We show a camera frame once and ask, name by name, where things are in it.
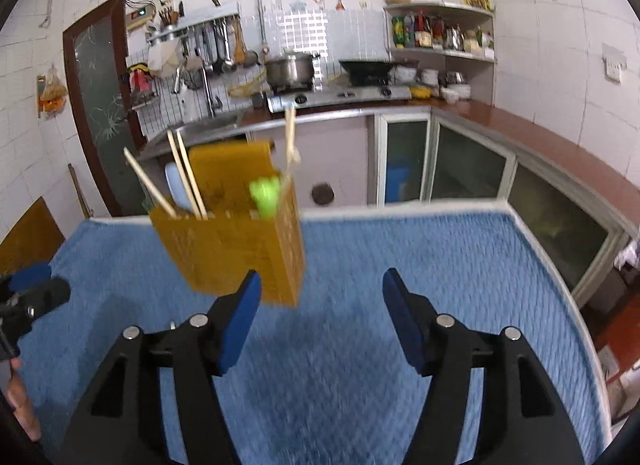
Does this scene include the wooden stick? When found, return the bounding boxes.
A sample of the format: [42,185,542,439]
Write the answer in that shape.
[67,164,94,220]

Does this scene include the thick wooden chopstick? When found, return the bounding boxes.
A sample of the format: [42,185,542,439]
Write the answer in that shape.
[123,146,177,219]
[176,130,209,220]
[166,130,204,220]

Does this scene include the black wok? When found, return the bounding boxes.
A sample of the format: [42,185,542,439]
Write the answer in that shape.
[339,58,419,86]

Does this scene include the person's left hand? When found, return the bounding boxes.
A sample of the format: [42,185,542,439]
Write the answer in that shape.
[7,357,42,442]

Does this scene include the stacked white bowls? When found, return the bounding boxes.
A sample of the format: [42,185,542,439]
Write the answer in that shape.
[440,70,474,104]

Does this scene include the brown framed glass door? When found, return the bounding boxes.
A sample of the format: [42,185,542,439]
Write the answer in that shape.
[62,0,151,219]

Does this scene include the kitchen cabinet with glass doors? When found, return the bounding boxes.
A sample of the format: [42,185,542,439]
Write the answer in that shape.
[375,110,632,308]

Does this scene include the orange hanging bag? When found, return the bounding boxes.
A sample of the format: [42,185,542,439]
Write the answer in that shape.
[36,65,69,119]

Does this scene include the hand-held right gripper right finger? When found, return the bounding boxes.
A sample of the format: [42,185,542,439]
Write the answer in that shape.
[382,267,586,465]

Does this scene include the hanging kitchen ladles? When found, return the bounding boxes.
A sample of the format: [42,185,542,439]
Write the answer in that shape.
[190,20,252,77]

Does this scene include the white corner shelf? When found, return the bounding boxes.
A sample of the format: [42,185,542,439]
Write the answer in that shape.
[382,1,499,64]

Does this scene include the green plastic utensil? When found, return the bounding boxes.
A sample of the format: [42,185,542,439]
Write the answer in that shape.
[249,174,285,220]

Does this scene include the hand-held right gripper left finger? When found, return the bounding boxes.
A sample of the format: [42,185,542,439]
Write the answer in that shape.
[60,269,263,465]

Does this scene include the wall device with green light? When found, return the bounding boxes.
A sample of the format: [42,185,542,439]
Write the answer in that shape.
[125,5,156,31]

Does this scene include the steel cooking pot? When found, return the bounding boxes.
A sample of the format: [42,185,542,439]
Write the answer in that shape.
[264,51,317,89]

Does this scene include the red labelled bottle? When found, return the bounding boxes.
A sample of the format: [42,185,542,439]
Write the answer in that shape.
[415,10,432,49]

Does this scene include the gas stove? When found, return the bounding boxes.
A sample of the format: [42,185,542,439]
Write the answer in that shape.
[266,85,412,114]

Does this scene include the white wall socket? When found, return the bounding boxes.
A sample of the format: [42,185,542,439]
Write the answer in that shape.
[602,42,629,84]

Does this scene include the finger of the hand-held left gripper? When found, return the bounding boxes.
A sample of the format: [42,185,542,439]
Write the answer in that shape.
[10,265,52,292]
[22,277,71,318]

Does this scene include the wooden board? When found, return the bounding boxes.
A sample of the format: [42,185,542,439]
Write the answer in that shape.
[0,196,66,276]

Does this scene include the steel utensil rail shelf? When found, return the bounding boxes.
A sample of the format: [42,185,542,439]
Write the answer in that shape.
[145,1,242,44]

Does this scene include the yellow slotted utensil holder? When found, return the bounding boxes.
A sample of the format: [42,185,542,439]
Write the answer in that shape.
[150,140,307,308]

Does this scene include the chrome faucet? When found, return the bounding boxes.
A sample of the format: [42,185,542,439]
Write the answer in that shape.
[172,62,224,119]

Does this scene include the blue textured blanket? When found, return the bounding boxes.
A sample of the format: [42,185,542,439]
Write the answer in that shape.
[10,198,613,465]

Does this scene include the steel kitchen sink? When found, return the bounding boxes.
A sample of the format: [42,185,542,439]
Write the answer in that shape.
[137,110,249,157]

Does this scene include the brown kitchen countertop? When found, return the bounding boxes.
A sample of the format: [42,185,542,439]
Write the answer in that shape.
[410,96,640,187]

